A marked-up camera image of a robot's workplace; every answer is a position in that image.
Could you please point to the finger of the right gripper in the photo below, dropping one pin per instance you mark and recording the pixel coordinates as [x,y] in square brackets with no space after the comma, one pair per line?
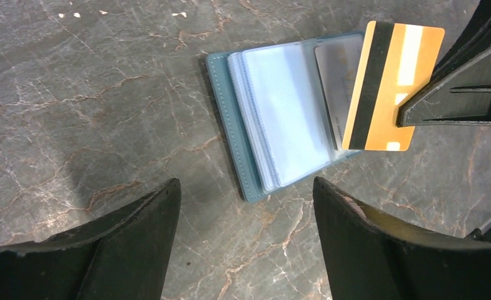
[459,91]

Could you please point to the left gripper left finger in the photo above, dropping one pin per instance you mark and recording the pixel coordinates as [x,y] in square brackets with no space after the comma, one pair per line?
[121,255]

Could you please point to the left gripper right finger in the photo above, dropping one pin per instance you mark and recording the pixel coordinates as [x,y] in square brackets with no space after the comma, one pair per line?
[370,254]

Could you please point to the gold credit card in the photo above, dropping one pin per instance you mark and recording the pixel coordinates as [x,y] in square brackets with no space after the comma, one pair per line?
[396,61]

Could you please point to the silver credit card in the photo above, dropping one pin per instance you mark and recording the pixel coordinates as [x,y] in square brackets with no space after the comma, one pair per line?
[337,60]

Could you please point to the blue card holder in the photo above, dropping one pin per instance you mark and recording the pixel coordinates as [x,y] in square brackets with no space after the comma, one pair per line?
[271,104]

